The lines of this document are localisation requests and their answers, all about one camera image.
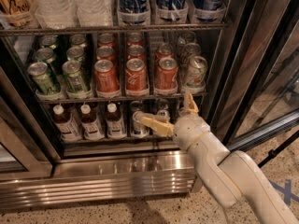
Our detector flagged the open glass fridge door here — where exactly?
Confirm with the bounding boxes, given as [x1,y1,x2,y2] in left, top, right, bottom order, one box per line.
[210,0,298,146]

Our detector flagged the clear water bottle right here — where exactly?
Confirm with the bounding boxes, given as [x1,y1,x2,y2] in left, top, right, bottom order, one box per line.
[74,0,112,27]

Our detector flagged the red can back centre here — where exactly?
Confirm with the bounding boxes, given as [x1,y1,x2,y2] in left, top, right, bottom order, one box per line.
[126,32,144,46]

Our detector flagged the silver can middle right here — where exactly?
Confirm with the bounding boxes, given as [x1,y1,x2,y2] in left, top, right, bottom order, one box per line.
[180,43,201,63]

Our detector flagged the stainless steel fridge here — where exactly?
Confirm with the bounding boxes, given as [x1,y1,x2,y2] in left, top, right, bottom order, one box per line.
[0,0,263,211]

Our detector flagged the green can middle left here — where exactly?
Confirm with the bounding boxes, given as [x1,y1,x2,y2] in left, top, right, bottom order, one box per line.
[35,48,58,66]

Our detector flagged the tea bottle left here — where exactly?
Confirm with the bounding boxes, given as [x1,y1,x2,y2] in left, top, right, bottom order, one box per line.
[52,105,81,142]

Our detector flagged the tea bottle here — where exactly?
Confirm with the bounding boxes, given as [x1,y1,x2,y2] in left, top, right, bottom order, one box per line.
[52,105,81,142]
[80,104,105,141]
[106,103,126,139]

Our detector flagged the red can middle centre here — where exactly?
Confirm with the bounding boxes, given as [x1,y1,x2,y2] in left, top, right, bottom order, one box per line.
[127,45,146,60]

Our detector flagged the red coke can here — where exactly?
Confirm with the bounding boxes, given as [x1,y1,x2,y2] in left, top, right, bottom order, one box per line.
[155,57,178,90]
[125,58,147,91]
[93,60,120,92]

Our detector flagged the silver can bottom middle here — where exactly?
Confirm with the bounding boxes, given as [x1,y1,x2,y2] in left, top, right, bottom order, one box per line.
[152,109,170,136]

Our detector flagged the green can back left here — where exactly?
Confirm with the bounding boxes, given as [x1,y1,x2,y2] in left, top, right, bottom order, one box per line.
[39,35,59,49]

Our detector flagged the red can behind right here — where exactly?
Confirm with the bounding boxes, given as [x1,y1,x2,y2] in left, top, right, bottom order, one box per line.
[155,43,174,59]

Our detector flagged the black tripod leg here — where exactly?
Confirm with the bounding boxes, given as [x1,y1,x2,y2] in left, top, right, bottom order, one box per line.
[258,131,299,168]

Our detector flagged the silver can back right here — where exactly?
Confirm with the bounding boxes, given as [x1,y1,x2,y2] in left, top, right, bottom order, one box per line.
[177,31,196,46]

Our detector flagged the clear water bottle left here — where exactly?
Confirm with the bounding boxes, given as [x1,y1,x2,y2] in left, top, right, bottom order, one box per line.
[36,0,76,29]

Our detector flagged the red can back left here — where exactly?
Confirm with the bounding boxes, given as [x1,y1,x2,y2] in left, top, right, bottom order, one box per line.
[97,33,116,47]

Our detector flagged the yellow la croix can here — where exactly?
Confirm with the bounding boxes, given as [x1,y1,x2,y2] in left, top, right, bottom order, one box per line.
[0,0,35,27]

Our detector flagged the green can front left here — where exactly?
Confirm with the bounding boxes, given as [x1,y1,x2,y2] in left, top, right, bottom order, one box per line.
[27,62,61,95]

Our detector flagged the silver can bottom left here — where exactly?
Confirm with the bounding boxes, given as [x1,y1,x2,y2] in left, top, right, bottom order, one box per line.
[131,111,149,138]

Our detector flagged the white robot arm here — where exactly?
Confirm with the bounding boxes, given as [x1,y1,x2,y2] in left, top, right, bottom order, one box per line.
[136,92,299,224]

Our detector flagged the blue tape cross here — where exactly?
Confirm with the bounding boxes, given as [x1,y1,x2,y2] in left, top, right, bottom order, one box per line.
[271,179,299,206]

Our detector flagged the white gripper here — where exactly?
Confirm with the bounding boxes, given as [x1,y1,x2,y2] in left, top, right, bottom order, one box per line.
[140,91,210,151]

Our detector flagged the clear water bottle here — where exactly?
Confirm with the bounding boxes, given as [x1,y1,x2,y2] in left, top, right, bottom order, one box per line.
[74,0,112,27]
[36,0,76,29]

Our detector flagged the tea bottle right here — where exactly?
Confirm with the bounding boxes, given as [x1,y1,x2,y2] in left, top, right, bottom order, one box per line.
[106,103,126,139]

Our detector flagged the red can middle left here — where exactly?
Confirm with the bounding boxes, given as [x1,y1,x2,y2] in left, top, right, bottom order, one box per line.
[96,46,116,62]

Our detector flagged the tea bottle middle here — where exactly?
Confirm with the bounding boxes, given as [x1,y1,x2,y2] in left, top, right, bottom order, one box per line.
[80,104,105,141]

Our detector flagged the white green 7up can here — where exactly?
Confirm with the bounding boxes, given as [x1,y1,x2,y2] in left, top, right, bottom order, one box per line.
[183,56,207,88]

